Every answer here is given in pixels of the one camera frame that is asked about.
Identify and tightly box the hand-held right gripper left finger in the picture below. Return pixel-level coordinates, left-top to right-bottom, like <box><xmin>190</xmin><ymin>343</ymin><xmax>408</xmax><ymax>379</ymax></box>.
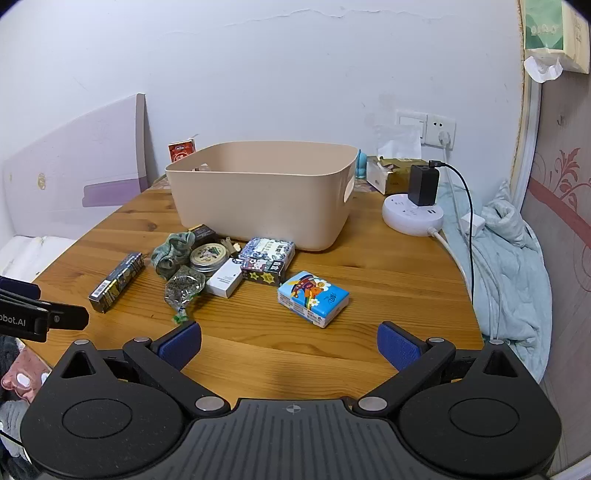
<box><xmin>48</xmin><ymin>320</ymin><xmax>232</xmax><ymax>418</ymax></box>

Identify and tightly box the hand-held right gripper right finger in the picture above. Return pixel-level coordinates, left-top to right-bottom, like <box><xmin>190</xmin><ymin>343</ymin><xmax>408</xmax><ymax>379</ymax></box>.
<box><xmin>358</xmin><ymin>322</ymin><xmax>532</xmax><ymax>416</ymax></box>

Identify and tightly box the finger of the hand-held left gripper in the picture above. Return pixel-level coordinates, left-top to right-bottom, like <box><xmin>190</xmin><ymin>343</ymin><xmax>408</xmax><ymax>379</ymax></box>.
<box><xmin>0</xmin><ymin>290</ymin><xmax>89</xmax><ymax>331</ymax></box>
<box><xmin>0</xmin><ymin>276</ymin><xmax>41</xmax><ymax>301</ymax></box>

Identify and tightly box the long black box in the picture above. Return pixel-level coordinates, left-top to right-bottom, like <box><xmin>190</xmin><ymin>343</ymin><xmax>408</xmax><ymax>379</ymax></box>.
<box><xmin>89</xmin><ymin>251</ymin><xmax>146</xmax><ymax>315</ymax></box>

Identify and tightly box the clear bag of dried herbs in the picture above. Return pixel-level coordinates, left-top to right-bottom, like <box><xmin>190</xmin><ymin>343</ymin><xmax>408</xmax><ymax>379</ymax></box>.
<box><xmin>164</xmin><ymin>265</ymin><xmax>207</xmax><ymax>324</ymax></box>

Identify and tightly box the small white box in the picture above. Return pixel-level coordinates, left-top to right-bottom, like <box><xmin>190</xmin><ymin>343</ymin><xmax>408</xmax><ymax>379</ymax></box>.
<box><xmin>204</xmin><ymin>257</ymin><xmax>244</xmax><ymax>298</ymax></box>

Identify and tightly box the green sock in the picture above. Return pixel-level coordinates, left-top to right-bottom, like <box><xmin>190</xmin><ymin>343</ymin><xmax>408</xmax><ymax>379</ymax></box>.
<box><xmin>151</xmin><ymin>231</ymin><xmax>197</xmax><ymax>281</ymax></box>

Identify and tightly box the round metal tin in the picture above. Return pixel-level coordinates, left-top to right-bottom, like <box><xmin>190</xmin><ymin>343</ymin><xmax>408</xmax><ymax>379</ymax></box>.
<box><xmin>189</xmin><ymin>242</ymin><xmax>230</xmax><ymax>274</ymax></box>

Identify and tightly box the blue tissue packet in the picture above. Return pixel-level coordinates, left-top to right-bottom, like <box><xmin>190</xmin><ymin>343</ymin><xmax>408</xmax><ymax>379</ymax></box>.
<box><xmin>277</xmin><ymin>271</ymin><xmax>350</xmax><ymax>329</ymax></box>

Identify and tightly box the black star patterned box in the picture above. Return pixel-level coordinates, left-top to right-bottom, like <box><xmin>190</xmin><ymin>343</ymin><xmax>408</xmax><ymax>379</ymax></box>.
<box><xmin>240</xmin><ymin>258</ymin><xmax>286</xmax><ymax>285</ymax></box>

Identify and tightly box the small dark box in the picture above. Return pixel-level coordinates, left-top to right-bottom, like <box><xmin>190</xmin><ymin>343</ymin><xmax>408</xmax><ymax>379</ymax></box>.
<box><xmin>188</xmin><ymin>224</ymin><xmax>218</xmax><ymax>247</ymax></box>

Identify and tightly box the blue and white patterned box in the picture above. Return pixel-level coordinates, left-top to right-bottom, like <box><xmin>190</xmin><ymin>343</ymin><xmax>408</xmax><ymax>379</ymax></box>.
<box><xmin>239</xmin><ymin>237</ymin><xmax>296</xmax><ymax>271</ymax></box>

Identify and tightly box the beige plastic basket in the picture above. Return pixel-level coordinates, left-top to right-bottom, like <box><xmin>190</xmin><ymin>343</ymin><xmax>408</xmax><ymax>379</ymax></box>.
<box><xmin>165</xmin><ymin>141</ymin><xmax>361</xmax><ymax>252</ymax></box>

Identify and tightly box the white bedding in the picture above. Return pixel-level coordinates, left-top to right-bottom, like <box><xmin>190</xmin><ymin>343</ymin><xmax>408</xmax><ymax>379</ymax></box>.
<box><xmin>0</xmin><ymin>234</ymin><xmax>77</xmax><ymax>283</ymax></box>

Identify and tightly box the pink spotted cloth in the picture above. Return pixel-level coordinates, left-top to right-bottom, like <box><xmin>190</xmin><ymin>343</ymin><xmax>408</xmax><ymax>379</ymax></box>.
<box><xmin>0</xmin><ymin>344</ymin><xmax>52</xmax><ymax>400</ymax></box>

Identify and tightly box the dark fuzzy cloth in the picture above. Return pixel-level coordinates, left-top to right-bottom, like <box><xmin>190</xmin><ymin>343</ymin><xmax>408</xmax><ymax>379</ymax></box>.
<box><xmin>0</xmin><ymin>401</ymin><xmax>41</xmax><ymax>480</ymax></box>

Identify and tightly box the white and purple board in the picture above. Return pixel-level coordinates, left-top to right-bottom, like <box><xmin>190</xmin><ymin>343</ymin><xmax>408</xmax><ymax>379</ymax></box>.
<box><xmin>2</xmin><ymin>93</ymin><xmax>151</xmax><ymax>238</ymax></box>

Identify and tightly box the round white power strip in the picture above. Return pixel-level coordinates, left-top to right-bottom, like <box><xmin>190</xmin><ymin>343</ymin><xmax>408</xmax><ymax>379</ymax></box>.
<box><xmin>382</xmin><ymin>193</ymin><xmax>446</xmax><ymax>237</ymax></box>

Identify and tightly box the light blue blanket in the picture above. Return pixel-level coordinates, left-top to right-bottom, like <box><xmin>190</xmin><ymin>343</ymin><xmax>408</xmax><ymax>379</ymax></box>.
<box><xmin>436</xmin><ymin>180</ymin><xmax>553</xmax><ymax>384</ymax></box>

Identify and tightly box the small white adapter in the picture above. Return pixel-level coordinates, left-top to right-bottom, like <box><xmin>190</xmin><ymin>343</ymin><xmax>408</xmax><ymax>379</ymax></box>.
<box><xmin>460</xmin><ymin>212</ymin><xmax>485</xmax><ymax>238</ymax></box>

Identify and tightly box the black charger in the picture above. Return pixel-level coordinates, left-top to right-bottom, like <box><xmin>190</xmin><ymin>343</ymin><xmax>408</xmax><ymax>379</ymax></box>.
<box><xmin>409</xmin><ymin>164</ymin><xmax>438</xmax><ymax>207</ymax></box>

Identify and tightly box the olive tissue box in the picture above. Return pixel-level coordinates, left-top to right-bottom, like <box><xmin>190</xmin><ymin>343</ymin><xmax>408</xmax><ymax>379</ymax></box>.
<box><xmin>367</xmin><ymin>156</ymin><xmax>416</xmax><ymax>195</ymax></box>

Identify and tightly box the red milk carton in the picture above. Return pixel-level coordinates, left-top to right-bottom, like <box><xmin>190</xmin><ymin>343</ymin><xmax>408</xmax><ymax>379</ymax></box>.
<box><xmin>168</xmin><ymin>135</ymin><xmax>199</xmax><ymax>163</ymax></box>

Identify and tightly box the white tissue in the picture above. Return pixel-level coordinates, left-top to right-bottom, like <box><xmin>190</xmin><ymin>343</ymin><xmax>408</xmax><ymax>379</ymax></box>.
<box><xmin>374</xmin><ymin>122</ymin><xmax>423</xmax><ymax>160</ymax></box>

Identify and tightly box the green hanging tissue pack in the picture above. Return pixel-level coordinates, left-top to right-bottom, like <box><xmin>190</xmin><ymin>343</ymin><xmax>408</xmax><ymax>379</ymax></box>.
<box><xmin>519</xmin><ymin>0</ymin><xmax>591</xmax><ymax>84</ymax></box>

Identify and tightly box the white power strip cable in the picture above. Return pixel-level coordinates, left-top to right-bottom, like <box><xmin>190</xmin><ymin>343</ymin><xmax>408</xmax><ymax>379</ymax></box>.
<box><xmin>427</xmin><ymin>226</ymin><xmax>476</xmax><ymax>301</ymax></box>

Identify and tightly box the black cable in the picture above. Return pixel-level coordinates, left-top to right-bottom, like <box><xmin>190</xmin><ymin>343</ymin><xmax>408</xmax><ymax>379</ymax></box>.
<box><xmin>428</xmin><ymin>160</ymin><xmax>476</xmax><ymax>296</ymax></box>

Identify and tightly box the floral headboard with white frame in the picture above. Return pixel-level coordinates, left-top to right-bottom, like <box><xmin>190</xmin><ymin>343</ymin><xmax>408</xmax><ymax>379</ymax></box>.
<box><xmin>510</xmin><ymin>0</ymin><xmax>591</xmax><ymax>480</ymax></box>

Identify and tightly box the white wall switch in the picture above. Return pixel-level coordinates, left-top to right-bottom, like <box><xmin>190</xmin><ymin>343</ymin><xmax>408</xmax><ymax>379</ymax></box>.
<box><xmin>396</xmin><ymin>110</ymin><xmax>428</xmax><ymax>144</ymax></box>

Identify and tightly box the white wall socket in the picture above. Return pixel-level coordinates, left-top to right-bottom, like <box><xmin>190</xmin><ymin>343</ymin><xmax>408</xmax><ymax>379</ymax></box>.
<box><xmin>425</xmin><ymin>113</ymin><xmax>457</xmax><ymax>149</ymax></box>

